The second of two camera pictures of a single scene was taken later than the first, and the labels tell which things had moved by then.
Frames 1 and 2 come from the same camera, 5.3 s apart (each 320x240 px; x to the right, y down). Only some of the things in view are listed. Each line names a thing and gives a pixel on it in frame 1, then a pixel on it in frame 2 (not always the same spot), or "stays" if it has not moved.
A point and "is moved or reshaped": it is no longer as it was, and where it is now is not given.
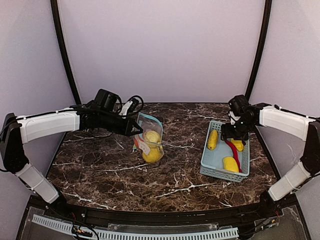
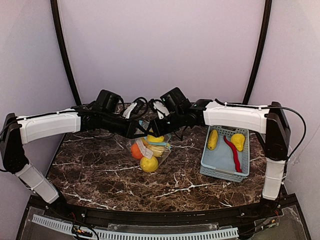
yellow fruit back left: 213,140 stays
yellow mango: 230,164 to 150,138
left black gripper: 125,127 stays
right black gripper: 235,135 to 159,126
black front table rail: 205,217 stays
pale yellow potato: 152,139 to 158,151
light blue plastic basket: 212,163 stays
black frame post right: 262,48 stays
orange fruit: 136,143 is moved or reshaped
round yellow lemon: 153,155 to 149,165
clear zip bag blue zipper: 149,144 is moved or reshaped
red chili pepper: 235,153 stays
